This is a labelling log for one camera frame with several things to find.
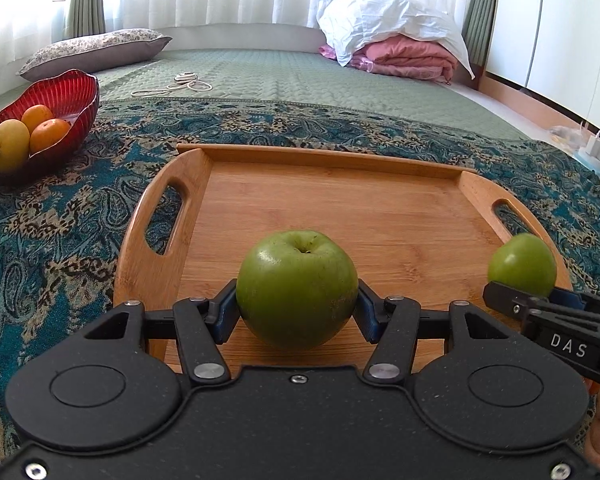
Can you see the right green curtain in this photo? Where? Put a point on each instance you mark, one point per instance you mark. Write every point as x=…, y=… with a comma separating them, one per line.
x=477, y=30

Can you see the front orange in bowl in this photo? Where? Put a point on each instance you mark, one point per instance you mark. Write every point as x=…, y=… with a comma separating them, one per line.
x=47, y=134

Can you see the back orange in bowl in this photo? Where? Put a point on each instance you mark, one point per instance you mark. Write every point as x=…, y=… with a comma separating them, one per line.
x=35, y=115

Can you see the wooden serving tray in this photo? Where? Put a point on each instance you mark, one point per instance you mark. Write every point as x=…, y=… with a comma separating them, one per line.
x=415, y=229

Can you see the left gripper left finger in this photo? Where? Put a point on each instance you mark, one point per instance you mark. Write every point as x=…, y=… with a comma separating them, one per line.
x=198, y=326

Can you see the large green apple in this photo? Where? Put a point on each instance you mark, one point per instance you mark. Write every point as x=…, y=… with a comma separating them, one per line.
x=296, y=289

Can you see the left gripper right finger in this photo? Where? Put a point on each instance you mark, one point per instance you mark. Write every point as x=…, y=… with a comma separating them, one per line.
x=395, y=325

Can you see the pink folded blanket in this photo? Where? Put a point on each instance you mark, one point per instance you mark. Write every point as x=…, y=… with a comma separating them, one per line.
x=404, y=57

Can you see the green curtain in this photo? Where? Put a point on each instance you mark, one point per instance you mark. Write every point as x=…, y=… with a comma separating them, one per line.
x=477, y=30
x=85, y=18

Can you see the floral grey pillow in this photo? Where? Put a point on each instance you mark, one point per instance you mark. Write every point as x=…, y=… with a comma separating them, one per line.
x=95, y=53

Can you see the green quilted mattress cover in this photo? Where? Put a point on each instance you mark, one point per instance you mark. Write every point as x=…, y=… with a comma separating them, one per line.
x=306, y=78

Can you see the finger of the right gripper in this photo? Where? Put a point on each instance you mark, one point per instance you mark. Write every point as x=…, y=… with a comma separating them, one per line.
x=525, y=304
x=581, y=304

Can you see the white pillow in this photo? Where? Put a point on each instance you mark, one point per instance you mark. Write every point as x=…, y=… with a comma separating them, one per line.
x=351, y=25

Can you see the red glass fruit bowl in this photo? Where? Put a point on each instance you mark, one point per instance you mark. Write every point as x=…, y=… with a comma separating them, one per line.
x=73, y=96

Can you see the left green curtain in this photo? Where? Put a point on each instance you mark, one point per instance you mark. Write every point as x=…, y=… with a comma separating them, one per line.
x=85, y=18

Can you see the small green apple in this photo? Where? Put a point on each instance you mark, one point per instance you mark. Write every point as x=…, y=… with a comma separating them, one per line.
x=524, y=263

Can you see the yellow mango in bowl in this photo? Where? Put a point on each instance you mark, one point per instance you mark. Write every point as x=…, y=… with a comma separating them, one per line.
x=14, y=145

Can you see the orange in bowl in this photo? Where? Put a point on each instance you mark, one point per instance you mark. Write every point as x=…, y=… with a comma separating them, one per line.
x=35, y=115
x=47, y=134

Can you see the teal paisley patterned cloth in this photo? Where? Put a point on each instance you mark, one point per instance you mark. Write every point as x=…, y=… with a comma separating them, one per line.
x=60, y=235

